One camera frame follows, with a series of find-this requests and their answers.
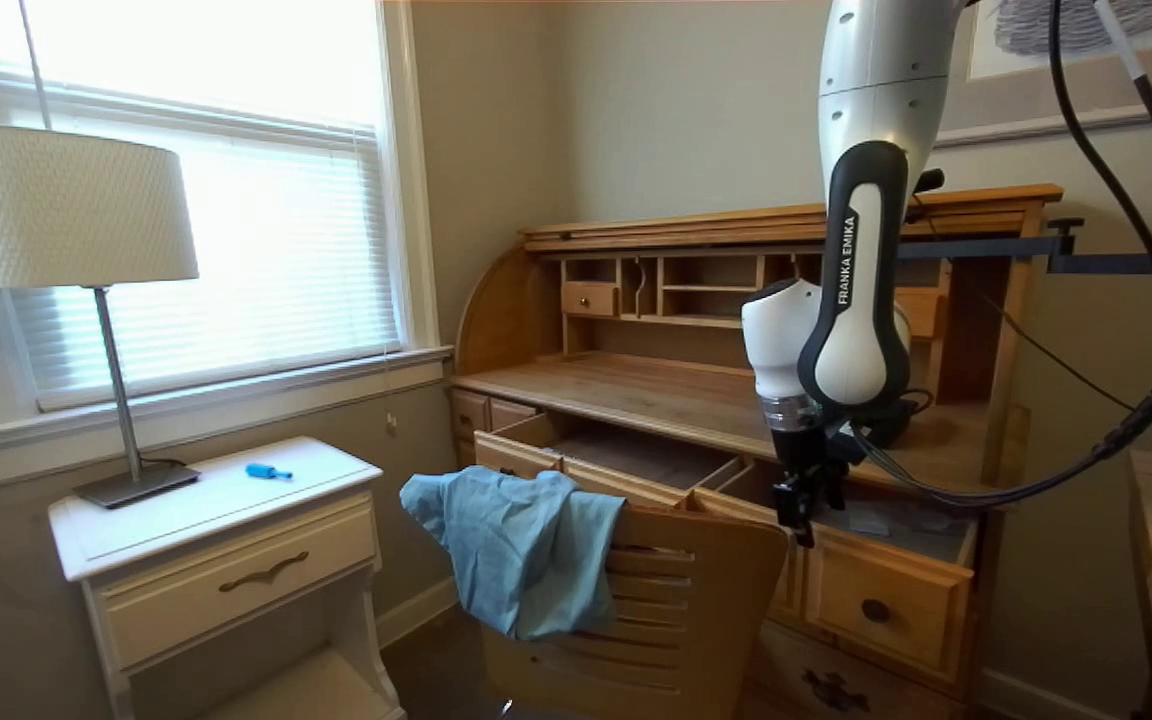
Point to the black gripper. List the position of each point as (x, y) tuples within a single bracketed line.
[(815, 467)]

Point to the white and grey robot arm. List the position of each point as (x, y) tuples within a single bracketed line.
[(835, 351)]

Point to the light wooden desk chair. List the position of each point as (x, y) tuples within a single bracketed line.
[(685, 602)]

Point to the blue cloth on chair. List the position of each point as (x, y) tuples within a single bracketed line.
[(524, 551)]

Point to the small blue object on nightstand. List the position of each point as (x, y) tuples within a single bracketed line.
[(265, 475)]

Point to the white bedside nightstand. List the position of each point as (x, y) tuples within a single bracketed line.
[(237, 597)]

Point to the white window blinds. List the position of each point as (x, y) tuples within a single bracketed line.
[(276, 115)]

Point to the white shade table lamp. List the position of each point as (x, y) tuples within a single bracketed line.
[(98, 214)]

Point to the framed picture on wall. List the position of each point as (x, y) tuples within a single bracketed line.
[(1012, 33)]

